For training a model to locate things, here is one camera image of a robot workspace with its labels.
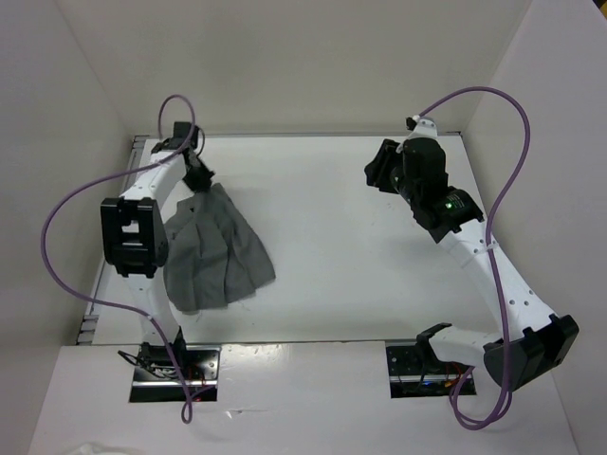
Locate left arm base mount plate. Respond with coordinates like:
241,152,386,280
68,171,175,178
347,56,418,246
127,346,220,403

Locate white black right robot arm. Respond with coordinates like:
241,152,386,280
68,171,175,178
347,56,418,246
364,116,579,391

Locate aluminium table edge rail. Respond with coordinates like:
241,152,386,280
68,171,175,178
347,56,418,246
76,135,149,345

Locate grey pleated skirt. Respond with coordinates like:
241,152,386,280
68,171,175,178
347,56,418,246
163,183,276,315

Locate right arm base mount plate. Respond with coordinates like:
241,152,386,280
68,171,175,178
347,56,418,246
385,342,468,399

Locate white cloth at bottom edge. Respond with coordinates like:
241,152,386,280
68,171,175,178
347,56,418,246
64,443,139,455

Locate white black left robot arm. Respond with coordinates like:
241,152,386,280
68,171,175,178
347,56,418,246
101,121,214,379

